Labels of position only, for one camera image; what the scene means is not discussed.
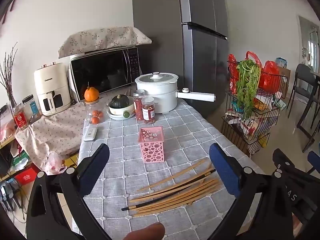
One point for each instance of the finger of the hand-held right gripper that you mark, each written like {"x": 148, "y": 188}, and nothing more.
{"x": 282, "y": 161}
{"x": 314, "y": 158}

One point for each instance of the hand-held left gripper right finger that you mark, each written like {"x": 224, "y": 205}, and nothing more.
{"x": 225, "y": 170}

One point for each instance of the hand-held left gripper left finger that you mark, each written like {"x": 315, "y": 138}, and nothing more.
{"x": 93, "y": 170}

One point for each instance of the pile of wooden chopsticks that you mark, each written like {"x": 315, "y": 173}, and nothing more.
{"x": 175, "y": 197}

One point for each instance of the black chopstick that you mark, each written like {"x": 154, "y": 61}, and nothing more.
{"x": 170, "y": 195}

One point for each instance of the pink perforated utensil holder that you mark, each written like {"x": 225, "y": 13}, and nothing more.
{"x": 151, "y": 145}

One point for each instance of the white remote control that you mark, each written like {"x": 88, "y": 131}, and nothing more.
{"x": 90, "y": 133}

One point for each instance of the pink plastic bag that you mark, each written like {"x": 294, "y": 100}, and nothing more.
{"x": 55, "y": 163}

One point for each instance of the floral cabinet cloth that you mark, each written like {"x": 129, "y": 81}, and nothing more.
{"x": 57, "y": 130}

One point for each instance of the grey checked tablecloth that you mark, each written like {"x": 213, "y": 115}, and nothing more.
{"x": 175, "y": 135}

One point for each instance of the white bowl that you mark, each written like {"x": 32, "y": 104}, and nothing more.
{"x": 121, "y": 112}

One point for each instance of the red box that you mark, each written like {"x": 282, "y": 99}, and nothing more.
{"x": 27, "y": 176}

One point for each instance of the black chair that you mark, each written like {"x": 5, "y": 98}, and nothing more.
{"x": 303, "y": 90}

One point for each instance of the green squash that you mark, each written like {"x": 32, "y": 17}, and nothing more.
{"x": 120, "y": 101}

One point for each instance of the large orange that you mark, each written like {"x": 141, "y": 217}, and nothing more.
{"x": 91, "y": 94}

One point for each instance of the tall red spice jar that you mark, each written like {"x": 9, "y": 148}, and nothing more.
{"x": 138, "y": 106}

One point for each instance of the short red spice jar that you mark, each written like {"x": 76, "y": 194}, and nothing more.
{"x": 148, "y": 111}

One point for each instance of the green leafy vegetables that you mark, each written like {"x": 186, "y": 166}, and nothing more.
{"x": 247, "y": 85}

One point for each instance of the red plastic bag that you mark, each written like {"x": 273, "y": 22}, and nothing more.
{"x": 232, "y": 75}
{"x": 268, "y": 77}

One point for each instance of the black lidded jar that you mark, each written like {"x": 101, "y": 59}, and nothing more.
{"x": 32, "y": 107}

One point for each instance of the cardboard box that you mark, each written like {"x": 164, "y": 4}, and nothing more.
{"x": 285, "y": 73}

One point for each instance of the glass jar with red label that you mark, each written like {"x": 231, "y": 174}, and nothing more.
{"x": 20, "y": 118}

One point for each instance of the cream air fryer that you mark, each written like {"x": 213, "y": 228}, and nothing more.
{"x": 52, "y": 87}

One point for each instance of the black microwave oven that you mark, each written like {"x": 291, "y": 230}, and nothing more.
{"x": 100, "y": 72}

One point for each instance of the white electric cooking pot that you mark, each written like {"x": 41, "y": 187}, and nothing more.
{"x": 160, "y": 92}

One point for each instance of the grey refrigerator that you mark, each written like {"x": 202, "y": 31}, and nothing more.
{"x": 200, "y": 55}

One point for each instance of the white door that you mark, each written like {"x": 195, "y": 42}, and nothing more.
{"x": 310, "y": 40}

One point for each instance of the bare dry branches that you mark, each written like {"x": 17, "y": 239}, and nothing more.
{"x": 7, "y": 80}

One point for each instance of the floral microwave cover cloth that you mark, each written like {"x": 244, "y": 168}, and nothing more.
{"x": 100, "y": 38}

